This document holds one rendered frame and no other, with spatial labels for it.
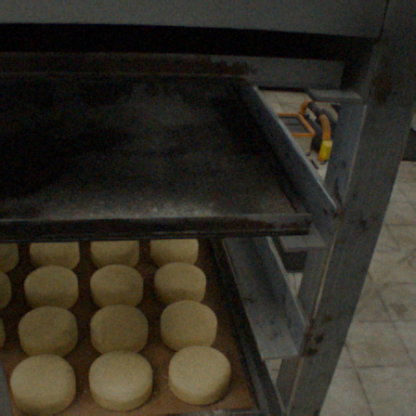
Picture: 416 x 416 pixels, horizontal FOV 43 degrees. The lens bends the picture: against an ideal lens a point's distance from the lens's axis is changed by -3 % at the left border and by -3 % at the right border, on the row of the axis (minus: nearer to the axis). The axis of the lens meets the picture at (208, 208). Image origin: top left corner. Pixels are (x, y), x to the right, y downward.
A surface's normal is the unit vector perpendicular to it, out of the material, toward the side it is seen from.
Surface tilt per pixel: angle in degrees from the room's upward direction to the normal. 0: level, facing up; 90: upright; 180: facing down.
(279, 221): 90
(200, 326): 0
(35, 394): 0
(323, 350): 90
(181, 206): 0
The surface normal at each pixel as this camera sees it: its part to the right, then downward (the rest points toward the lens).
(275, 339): 0.08, -0.84
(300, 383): 0.17, 0.54
